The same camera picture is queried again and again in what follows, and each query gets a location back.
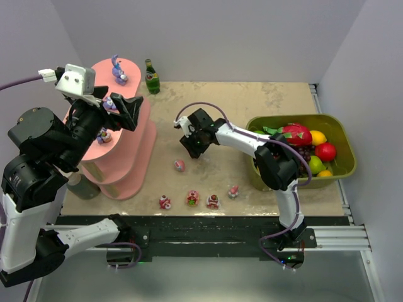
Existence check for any purple bunny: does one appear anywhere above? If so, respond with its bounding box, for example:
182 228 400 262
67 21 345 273
103 96 117 110

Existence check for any small purple bunny cupcake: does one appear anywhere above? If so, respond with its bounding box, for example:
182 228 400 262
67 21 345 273
96 128 112 145

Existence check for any purple bunny figure toy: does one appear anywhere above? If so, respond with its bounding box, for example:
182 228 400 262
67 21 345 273
111 54 128 86

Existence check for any pink egg shaped toy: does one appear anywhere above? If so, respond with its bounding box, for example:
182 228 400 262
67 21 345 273
174 159 186 172

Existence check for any pink bunny figure toy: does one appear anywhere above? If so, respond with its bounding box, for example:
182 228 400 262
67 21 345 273
228 186 239 199

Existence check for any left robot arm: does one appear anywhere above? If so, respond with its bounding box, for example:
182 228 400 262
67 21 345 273
1 93 144 287

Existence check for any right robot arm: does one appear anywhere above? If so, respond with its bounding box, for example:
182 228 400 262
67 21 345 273
174 108 306 241

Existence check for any pink tiered shelf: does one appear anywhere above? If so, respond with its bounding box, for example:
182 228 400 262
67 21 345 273
81 58 157 200

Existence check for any green glass bottle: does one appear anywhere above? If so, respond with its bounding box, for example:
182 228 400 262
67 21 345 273
145 59 160 94

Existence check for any green soap dispenser bottle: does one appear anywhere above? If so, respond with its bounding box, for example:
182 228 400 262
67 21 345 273
67 172 101 200

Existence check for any pink round cake toy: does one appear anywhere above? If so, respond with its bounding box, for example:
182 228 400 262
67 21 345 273
186 190 200 206

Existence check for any strawberry cake toy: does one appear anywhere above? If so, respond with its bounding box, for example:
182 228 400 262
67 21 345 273
206 194 220 210

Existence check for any red white cake toy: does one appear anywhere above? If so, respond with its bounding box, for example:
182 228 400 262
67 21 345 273
159 195 171 210

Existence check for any pink dragon fruit toy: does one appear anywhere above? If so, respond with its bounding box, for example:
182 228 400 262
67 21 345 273
263 123 313 147

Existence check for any purple grape bunch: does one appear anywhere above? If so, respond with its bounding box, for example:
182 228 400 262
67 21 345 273
293 145 315 177

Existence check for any yellow lemon toy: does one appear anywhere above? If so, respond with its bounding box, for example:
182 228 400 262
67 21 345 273
310 130 327 146

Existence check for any green pear toy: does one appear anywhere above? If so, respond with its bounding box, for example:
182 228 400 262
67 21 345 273
309 155 326 174

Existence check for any red apple toy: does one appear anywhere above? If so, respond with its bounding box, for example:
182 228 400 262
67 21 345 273
315 142 337 162

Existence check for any orange fruit toy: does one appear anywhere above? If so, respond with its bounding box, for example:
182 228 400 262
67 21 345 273
316 170 333 177

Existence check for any olive green plastic bin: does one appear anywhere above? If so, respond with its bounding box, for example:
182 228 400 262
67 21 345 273
246 114 356 189

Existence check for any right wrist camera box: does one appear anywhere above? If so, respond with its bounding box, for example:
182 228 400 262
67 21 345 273
174 116 194 137

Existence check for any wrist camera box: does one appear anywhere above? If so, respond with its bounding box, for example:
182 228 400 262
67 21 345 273
55 64 100 107
174 116 194 137

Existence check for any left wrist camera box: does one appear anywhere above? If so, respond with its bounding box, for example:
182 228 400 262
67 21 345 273
55 64 100 107

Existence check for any black base frame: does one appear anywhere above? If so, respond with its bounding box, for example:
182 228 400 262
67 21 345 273
47 215 317 268

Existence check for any aluminium rail frame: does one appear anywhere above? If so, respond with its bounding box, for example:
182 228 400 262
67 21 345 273
309 82 373 252

